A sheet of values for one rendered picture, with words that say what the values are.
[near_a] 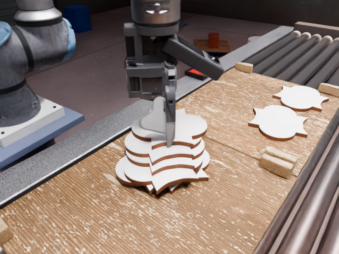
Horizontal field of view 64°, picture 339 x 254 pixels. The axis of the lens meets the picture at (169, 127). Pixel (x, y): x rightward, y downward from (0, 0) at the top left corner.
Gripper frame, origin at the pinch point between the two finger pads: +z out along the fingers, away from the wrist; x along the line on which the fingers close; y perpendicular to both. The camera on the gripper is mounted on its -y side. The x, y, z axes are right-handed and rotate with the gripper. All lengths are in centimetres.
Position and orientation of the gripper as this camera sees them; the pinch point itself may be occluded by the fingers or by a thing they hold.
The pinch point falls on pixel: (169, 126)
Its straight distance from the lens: 54.3
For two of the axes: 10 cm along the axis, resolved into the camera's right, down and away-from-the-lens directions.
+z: 0.0, 8.3, 5.6
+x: 0.9, 5.5, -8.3
